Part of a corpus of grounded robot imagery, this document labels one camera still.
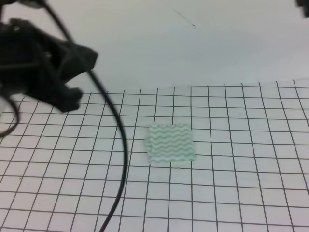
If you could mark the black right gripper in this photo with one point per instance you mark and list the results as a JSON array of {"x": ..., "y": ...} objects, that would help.
[{"x": 304, "y": 6}]

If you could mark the green wavy striped towel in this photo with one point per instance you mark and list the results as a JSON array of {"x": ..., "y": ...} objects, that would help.
[{"x": 166, "y": 143}]

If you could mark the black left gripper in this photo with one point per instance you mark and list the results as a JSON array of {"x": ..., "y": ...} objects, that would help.
[{"x": 34, "y": 62}]

